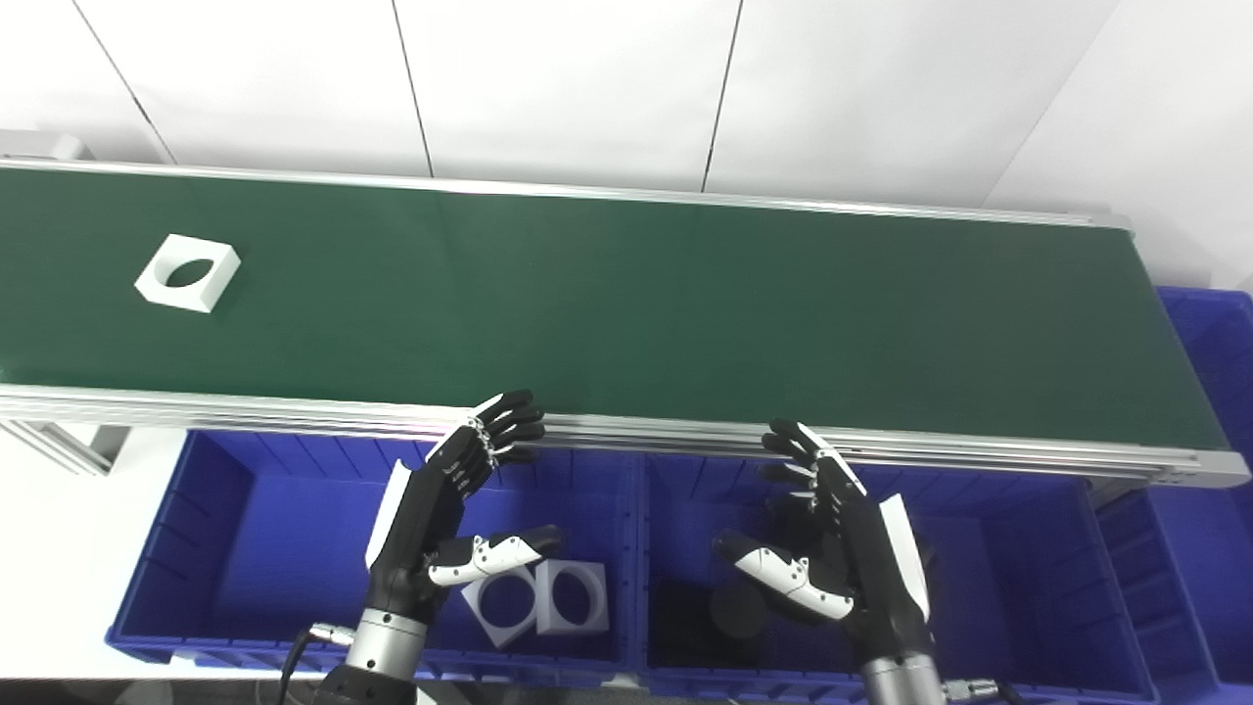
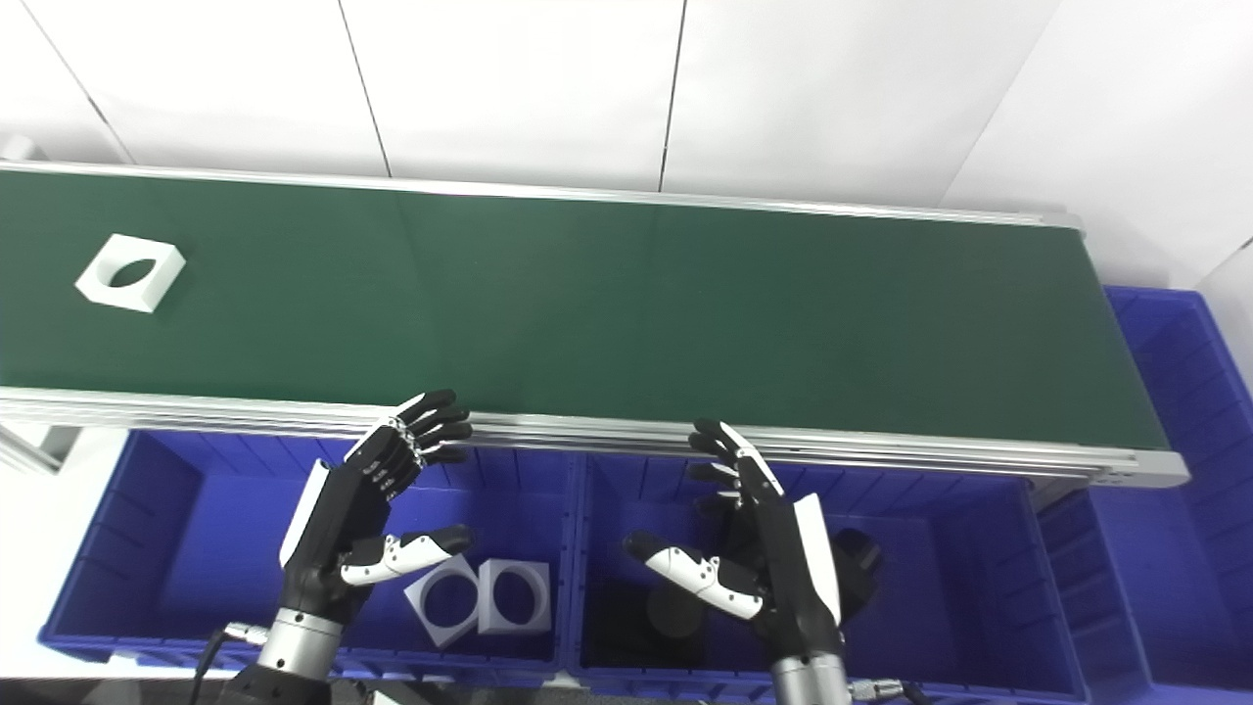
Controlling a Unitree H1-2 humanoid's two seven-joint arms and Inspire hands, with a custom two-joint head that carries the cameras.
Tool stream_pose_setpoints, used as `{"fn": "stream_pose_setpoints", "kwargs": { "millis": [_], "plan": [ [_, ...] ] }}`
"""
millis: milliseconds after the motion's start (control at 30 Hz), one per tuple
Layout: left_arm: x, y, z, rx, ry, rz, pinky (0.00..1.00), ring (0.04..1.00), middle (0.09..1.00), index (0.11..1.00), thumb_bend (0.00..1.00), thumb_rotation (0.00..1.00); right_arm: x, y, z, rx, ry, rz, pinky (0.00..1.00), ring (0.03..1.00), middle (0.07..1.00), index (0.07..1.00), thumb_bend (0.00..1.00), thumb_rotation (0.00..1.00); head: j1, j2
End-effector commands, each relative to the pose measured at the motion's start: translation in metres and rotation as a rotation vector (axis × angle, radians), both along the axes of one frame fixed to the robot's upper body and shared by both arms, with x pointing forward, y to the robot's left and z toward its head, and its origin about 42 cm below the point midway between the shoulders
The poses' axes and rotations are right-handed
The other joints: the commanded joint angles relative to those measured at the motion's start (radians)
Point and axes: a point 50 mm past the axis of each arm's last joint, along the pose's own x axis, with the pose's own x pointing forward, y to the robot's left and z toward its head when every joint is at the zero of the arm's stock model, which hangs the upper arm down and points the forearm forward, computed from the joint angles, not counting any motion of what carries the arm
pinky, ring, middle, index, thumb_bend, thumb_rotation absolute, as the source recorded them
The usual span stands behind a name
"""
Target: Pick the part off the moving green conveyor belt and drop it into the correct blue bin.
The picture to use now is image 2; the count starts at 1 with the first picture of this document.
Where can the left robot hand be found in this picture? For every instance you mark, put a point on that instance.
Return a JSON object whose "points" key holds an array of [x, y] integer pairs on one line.
{"points": [[338, 519]]}

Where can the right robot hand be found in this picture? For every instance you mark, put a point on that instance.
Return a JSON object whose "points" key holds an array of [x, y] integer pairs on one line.
{"points": [[773, 568]]}

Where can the white square part with hole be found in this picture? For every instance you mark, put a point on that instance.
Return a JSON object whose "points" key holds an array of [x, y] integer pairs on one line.
{"points": [[489, 619], [423, 612], [98, 286]]}

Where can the blue plastic bin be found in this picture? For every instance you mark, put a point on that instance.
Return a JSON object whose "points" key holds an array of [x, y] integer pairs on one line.
{"points": [[959, 587], [1184, 548], [225, 548]]}

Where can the black flat part with cylinder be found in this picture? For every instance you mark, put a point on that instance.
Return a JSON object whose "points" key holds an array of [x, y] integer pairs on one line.
{"points": [[636, 627]]}

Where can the green conveyor belt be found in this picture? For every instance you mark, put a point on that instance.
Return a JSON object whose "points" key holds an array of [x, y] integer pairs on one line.
{"points": [[881, 452], [607, 304]]}

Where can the aluminium conveyor leg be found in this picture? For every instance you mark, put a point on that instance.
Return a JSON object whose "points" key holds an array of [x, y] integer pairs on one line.
{"points": [[34, 446]]}

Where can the grey conveyor end housing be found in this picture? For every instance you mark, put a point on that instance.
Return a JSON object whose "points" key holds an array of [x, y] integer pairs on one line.
{"points": [[18, 147]]}

